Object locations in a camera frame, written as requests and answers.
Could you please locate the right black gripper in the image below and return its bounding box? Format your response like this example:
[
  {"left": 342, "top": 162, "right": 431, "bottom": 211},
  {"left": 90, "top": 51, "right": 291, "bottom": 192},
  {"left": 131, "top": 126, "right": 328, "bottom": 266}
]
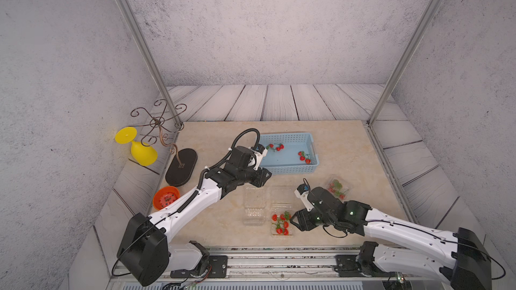
[{"left": 286, "top": 207, "right": 335, "bottom": 231}]

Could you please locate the clear clamshell container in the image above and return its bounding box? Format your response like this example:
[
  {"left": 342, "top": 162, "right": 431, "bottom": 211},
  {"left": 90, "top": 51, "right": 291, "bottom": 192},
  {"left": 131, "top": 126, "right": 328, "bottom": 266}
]
[
  {"left": 269, "top": 186, "right": 295, "bottom": 238},
  {"left": 325, "top": 175, "right": 352, "bottom": 202},
  {"left": 243, "top": 187, "right": 267, "bottom": 226}
]

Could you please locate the light blue perforated basket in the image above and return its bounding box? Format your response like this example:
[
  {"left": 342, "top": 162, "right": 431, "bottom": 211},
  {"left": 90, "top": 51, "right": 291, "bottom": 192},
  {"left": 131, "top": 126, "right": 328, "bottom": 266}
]
[{"left": 259, "top": 132, "right": 320, "bottom": 175}]

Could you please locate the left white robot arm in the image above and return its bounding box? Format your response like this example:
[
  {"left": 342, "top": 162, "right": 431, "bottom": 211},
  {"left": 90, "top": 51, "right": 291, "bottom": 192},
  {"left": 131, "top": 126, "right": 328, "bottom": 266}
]
[{"left": 117, "top": 144, "right": 272, "bottom": 287}]

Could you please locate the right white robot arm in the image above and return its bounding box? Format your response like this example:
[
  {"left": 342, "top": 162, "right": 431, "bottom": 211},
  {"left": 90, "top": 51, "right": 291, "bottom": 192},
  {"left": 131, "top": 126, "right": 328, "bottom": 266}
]
[{"left": 290, "top": 183, "right": 496, "bottom": 289}]

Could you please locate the strawberry cluster left in basket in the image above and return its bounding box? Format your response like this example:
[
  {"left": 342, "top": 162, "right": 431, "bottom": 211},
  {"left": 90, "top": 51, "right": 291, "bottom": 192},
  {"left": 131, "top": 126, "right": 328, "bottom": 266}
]
[{"left": 266, "top": 144, "right": 285, "bottom": 153}]

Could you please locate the strawberry cluster in basket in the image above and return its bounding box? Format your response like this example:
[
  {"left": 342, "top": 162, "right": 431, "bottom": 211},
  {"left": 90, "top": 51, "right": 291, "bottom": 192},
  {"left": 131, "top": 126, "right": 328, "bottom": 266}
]
[
  {"left": 266, "top": 144, "right": 285, "bottom": 153},
  {"left": 298, "top": 151, "right": 312, "bottom": 165}
]

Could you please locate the strawberry cluster right in basket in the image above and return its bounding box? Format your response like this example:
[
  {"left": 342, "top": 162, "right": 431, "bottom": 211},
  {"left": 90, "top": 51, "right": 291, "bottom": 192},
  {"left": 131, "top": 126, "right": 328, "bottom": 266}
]
[{"left": 298, "top": 151, "right": 312, "bottom": 165}]

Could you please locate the orange plastic bowl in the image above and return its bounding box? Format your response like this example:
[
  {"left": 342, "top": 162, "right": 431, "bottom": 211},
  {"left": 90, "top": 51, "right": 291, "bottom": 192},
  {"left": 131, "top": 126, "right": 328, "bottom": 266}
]
[{"left": 153, "top": 186, "right": 181, "bottom": 210}]

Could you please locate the yellow plastic goblet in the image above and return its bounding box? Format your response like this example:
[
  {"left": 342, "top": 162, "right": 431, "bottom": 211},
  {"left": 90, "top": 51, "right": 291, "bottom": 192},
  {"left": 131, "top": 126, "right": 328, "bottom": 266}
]
[{"left": 114, "top": 127, "right": 158, "bottom": 166}]

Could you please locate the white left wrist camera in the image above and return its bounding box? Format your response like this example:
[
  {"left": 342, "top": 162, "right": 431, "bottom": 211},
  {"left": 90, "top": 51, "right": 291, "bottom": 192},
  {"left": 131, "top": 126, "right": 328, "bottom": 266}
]
[{"left": 249, "top": 144, "right": 268, "bottom": 171}]

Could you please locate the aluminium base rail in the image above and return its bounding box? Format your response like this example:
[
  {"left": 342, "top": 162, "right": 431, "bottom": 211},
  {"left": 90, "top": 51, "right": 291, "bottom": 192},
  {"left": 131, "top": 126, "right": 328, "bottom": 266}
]
[{"left": 104, "top": 245, "right": 456, "bottom": 290}]

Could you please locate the dark wire jewellery stand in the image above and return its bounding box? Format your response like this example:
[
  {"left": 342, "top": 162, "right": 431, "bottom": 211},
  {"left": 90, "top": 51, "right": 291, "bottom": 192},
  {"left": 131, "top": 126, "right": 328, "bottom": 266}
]
[{"left": 130, "top": 99, "right": 198, "bottom": 187}]

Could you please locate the aluminium frame post left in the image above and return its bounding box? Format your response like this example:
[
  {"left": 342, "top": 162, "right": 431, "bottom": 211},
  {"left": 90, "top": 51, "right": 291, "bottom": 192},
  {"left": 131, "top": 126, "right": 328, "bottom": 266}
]
[{"left": 115, "top": 0, "right": 184, "bottom": 133}]

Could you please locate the aluminium frame post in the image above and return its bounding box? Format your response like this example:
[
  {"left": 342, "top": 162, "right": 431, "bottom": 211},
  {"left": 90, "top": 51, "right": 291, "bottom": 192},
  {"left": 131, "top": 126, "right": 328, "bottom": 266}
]
[
  {"left": 367, "top": 0, "right": 444, "bottom": 128},
  {"left": 115, "top": 0, "right": 184, "bottom": 133}
]

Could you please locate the aluminium frame post right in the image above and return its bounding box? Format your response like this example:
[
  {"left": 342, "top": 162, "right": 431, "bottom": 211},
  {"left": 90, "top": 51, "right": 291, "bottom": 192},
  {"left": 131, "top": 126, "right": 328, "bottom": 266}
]
[{"left": 367, "top": 0, "right": 444, "bottom": 128}]

